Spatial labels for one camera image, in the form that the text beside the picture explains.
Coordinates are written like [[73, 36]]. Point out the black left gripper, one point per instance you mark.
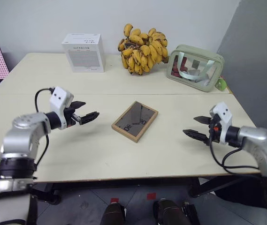
[[70, 116]]

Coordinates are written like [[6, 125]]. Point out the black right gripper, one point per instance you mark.
[[214, 131]]

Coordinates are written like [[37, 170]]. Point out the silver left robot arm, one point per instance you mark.
[[23, 138]]

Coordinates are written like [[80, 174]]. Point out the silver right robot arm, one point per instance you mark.
[[260, 143]]

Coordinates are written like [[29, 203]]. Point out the green pouch pull tab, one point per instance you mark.
[[221, 84]]

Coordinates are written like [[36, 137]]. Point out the white cardboard box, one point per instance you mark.
[[84, 54]]

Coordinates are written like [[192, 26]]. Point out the green transparent toiletry pouch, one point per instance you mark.
[[194, 68]]

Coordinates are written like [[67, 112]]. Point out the red packet inside pouch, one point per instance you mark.
[[176, 68]]

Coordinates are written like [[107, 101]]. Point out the yellow banana bunch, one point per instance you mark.
[[145, 51]]

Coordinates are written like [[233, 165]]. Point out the dark rounded shape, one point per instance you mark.
[[113, 214], [173, 212]]

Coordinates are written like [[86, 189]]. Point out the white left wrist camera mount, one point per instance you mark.
[[59, 98]]

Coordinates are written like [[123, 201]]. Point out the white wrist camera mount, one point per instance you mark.
[[224, 112], [59, 98]]

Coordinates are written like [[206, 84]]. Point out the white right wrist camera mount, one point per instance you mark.
[[224, 112]]

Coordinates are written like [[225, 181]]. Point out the wooden framed dark tablet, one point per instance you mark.
[[135, 122]]

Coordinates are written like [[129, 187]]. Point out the black table leg frame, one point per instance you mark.
[[208, 187], [46, 193]]

